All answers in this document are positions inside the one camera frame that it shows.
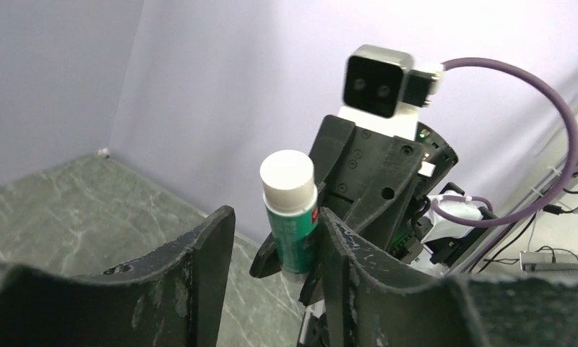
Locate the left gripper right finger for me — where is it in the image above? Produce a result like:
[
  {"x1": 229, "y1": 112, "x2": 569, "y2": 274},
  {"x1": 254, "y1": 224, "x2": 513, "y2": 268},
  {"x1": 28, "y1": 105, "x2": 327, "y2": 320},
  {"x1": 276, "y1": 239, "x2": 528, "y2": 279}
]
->
[{"x1": 319, "y1": 208, "x2": 578, "y2": 346}]

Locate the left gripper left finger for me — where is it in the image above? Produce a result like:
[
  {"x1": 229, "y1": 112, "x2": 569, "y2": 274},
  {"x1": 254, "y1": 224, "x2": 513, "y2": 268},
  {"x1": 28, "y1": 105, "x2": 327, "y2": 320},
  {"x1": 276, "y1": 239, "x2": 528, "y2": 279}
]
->
[{"x1": 0, "y1": 206, "x2": 236, "y2": 346}]

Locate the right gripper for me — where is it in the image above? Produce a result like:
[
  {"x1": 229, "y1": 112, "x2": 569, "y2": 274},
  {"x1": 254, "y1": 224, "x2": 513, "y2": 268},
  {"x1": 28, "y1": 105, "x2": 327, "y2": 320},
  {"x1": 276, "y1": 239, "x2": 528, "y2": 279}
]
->
[{"x1": 249, "y1": 115, "x2": 425, "y2": 278}]

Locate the green white glue stick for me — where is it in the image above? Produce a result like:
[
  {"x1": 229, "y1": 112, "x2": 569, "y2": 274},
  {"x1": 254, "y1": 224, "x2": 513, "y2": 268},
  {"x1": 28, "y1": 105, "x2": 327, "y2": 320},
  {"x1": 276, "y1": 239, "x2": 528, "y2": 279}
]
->
[{"x1": 259, "y1": 150, "x2": 319, "y2": 283}]

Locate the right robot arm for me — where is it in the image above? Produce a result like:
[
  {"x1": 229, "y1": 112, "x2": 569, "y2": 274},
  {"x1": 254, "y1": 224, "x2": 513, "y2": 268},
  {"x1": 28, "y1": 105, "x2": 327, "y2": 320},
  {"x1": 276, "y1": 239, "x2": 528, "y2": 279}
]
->
[{"x1": 249, "y1": 115, "x2": 494, "y2": 305}]

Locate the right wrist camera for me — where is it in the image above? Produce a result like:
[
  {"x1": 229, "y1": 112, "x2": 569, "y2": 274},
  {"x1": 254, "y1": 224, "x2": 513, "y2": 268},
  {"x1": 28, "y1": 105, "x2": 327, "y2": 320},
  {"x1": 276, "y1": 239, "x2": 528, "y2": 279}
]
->
[{"x1": 337, "y1": 44, "x2": 445, "y2": 140}]

